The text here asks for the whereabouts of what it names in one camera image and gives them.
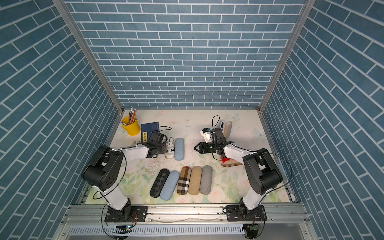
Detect light blue case white sunglasses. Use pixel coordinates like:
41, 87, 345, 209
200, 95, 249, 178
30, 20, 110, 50
219, 120, 232, 140

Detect blue case yellow glasses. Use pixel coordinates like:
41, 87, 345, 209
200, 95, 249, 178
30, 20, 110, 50
174, 138, 185, 161

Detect black glasses case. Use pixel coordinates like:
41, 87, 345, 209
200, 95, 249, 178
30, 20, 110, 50
150, 169, 170, 198

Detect plaid beige glasses case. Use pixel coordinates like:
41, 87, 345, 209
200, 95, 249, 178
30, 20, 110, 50
177, 167, 192, 196

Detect beige case purple glasses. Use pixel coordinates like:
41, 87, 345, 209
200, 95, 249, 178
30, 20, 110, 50
188, 166, 202, 196

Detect light blue denim case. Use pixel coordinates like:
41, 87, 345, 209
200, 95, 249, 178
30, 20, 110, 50
160, 171, 180, 201

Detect flag pattern glasses case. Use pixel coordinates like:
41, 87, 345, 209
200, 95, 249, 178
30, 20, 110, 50
165, 137, 175, 160

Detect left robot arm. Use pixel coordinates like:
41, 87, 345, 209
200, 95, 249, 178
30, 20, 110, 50
82, 131, 167, 218

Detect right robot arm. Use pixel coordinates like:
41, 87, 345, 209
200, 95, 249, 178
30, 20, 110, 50
194, 128, 283, 218

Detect dark blue book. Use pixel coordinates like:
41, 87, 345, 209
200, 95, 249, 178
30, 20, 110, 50
141, 122, 160, 143

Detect yellow pencil cup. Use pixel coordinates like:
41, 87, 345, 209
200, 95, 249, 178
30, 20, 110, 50
121, 117, 141, 136

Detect coloured pencils bundle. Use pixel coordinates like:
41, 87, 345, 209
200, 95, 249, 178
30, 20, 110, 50
128, 108, 137, 125

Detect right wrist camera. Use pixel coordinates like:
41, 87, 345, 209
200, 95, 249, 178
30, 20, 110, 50
200, 128, 213, 143

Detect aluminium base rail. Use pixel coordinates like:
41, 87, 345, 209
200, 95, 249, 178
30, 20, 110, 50
54, 203, 316, 240

